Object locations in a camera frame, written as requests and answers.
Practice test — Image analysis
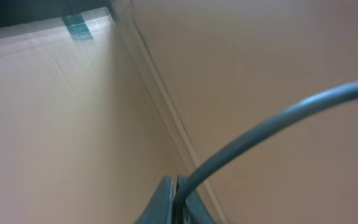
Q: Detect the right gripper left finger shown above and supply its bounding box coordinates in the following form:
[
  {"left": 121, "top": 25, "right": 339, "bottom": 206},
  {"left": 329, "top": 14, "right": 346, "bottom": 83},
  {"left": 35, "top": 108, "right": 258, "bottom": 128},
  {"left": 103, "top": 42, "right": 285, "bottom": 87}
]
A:
[{"left": 134, "top": 175, "right": 174, "bottom": 224}]

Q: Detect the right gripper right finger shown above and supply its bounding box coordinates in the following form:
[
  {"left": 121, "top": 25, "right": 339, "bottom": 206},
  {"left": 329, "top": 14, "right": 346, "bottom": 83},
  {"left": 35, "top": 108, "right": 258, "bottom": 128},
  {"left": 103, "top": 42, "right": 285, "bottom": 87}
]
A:
[{"left": 175, "top": 190, "right": 216, "bottom": 224}]

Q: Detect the black cable bundle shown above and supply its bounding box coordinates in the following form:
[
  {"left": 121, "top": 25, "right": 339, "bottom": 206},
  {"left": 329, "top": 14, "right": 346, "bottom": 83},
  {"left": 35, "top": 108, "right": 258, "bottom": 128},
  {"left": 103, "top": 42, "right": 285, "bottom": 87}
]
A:
[{"left": 172, "top": 77, "right": 358, "bottom": 224}]

